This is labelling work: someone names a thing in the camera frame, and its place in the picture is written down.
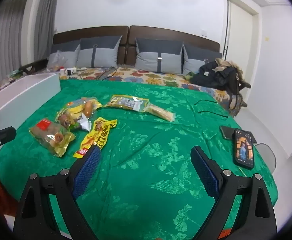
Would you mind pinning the silver foil snack packet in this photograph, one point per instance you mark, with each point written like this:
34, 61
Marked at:
84, 124

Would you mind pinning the green patterned blanket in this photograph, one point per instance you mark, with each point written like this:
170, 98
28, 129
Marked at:
146, 140

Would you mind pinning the long yellow cartoon print packet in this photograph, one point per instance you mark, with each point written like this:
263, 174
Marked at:
98, 132

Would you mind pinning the black metal rack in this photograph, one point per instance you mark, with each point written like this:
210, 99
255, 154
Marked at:
227, 40

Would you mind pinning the black jacket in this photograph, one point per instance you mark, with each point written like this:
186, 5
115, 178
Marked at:
211, 76

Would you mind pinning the green crumpled item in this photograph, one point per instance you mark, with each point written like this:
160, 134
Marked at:
189, 75

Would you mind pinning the white storage box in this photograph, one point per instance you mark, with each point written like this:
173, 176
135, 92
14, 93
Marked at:
23, 93

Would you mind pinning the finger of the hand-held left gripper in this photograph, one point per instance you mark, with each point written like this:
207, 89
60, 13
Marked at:
2, 133

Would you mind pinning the clear round stool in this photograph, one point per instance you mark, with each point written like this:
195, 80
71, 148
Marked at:
267, 155

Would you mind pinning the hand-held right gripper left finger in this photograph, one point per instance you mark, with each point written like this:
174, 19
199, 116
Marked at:
84, 172

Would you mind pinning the floral bed sheet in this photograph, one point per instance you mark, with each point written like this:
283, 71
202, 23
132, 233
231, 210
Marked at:
146, 76

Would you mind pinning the large yellow-edged clear packet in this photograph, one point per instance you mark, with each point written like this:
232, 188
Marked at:
127, 103

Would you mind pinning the green and brown snack packet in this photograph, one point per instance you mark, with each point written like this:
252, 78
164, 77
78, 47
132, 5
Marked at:
65, 120

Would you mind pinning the small red-capped bottle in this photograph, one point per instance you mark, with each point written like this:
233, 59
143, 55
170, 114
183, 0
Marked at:
60, 69

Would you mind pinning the clear plastic bag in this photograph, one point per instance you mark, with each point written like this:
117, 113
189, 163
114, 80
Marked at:
57, 60

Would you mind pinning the yellow packet with red label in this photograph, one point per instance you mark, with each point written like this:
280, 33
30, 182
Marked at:
52, 137

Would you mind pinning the grey curtain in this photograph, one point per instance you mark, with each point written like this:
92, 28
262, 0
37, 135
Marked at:
8, 30

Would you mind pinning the white wall switch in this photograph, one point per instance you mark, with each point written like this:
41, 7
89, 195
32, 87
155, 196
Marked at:
204, 32

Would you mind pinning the dark wooden furniture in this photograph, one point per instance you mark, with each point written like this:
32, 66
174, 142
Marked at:
32, 67

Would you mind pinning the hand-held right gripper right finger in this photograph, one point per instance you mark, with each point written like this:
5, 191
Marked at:
206, 172

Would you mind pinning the white power strip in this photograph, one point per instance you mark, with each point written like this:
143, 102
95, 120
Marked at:
71, 71

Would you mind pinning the brown padded headboard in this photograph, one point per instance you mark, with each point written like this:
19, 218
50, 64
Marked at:
148, 32

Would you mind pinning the pale yellow bread packet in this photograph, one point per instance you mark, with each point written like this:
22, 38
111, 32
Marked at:
161, 113

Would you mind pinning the beige coat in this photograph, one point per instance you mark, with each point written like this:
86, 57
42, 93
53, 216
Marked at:
229, 63

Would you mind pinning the dark smartphone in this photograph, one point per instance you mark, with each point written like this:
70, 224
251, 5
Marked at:
226, 131

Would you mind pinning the white door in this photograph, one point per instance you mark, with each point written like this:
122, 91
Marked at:
239, 27

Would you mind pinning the plain yellow snack packet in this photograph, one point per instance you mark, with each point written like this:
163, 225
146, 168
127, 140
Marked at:
74, 110

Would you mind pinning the smartphone with lit screen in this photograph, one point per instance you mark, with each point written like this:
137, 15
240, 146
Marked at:
243, 147

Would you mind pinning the dark brown chair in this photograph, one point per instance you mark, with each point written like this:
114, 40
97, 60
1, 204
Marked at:
239, 90

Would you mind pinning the grey two-tone pillow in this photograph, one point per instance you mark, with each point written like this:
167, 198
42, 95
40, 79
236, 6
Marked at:
98, 52
198, 60
61, 56
158, 57

